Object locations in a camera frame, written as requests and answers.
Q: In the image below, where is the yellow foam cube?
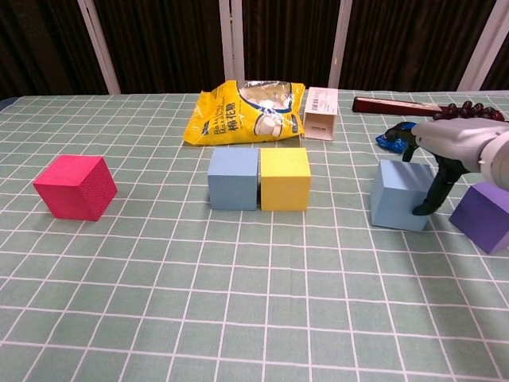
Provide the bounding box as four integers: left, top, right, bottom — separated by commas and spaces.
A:
260, 147, 312, 212

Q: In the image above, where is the white metal frame post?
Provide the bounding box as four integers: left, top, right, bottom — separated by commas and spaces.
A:
77, 0, 122, 96
457, 0, 509, 92
219, 0, 246, 80
328, 0, 353, 89

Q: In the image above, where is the light blue foam cube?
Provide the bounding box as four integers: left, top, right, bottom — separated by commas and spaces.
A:
369, 158, 437, 232
208, 147, 260, 211

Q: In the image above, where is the dark red folded fan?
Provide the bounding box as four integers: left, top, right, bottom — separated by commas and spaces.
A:
352, 96, 449, 118

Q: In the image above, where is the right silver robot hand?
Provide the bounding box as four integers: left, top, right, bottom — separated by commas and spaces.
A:
383, 118, 509, 216

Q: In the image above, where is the dark pleated curtain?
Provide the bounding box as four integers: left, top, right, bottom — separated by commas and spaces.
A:
0, 0, 509, 100

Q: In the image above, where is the purple foam cube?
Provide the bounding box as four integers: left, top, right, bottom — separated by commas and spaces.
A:
448, 182, 509, 255

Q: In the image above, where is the green checked tablecloth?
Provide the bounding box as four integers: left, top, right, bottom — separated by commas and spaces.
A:
0, 90, 509, 382

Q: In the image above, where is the blue snack packet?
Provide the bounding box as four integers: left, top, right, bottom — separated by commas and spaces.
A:
375, 122, 417, 154

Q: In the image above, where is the pink-red foam cube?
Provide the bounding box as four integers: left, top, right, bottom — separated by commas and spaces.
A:
32, 154, 119, 222

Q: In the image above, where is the dark red grape bunch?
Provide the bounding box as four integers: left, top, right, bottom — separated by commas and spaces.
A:
432, 101, 509, 124

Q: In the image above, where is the yellow marshmallow bag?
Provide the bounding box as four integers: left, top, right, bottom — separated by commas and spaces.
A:
182, 80, 306, 147

